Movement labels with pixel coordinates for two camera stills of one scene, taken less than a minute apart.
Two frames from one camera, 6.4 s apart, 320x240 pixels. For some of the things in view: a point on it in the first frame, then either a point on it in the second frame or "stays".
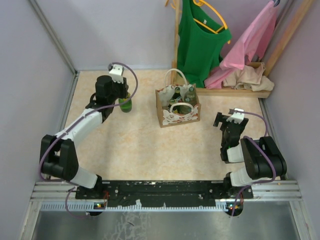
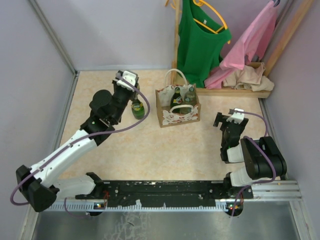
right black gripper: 230,125 stays
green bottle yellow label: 175,108 -> 138,111
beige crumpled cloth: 251,77 stays
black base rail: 163,194 stays
